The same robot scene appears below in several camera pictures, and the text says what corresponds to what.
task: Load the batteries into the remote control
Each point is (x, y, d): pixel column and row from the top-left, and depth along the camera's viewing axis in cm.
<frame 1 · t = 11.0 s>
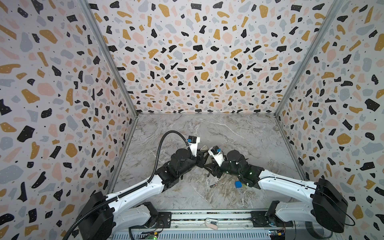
left hand: (209, 148, 72), fingers closed
right hand: (204, 161, 76), fingers open
black AAA battery: (211, 186, 87), on the table
blue cube: (238, 187, 86), on the table

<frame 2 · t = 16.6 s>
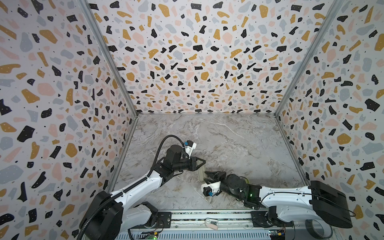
left hand: (205, 161, 76), fingers closed
right hand: (206, 170, 74), fingers open
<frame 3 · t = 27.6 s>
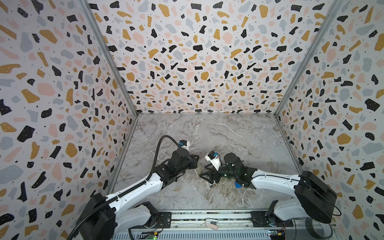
left hand: (199, 155, 79), fingers closed
right hand: (201, 169, 77), fingers open
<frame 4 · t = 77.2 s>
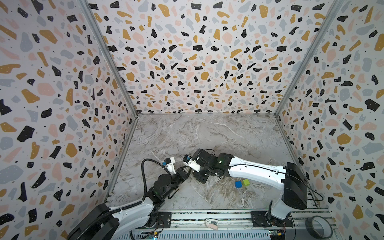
left hand: (193, 164, 77), fingers closed
right hand: (191, 173, 76), fingers closed
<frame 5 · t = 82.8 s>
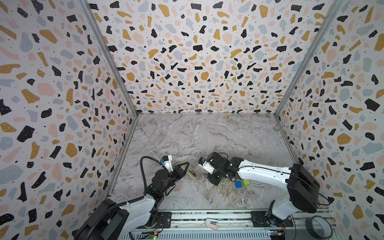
left hand: (189, 163, 80), fingers closed
right hand: (206, 175, 82), fingers closed
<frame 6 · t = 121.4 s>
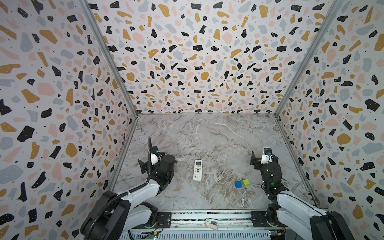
left hand: (147, 155, 82), fingers open
right hand: (261, 150, 84), fingers open
white remote control: (197, 175, 89), point 2 cm above the table
